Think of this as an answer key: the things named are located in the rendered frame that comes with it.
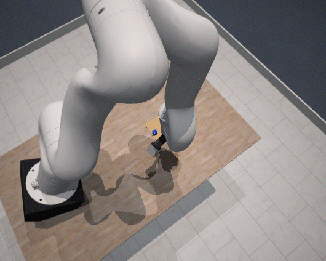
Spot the tan flat mat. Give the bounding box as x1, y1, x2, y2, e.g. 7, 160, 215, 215
145, 116, 162, 140

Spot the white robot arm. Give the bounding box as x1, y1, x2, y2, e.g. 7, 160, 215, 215
26, 0, 219, 205

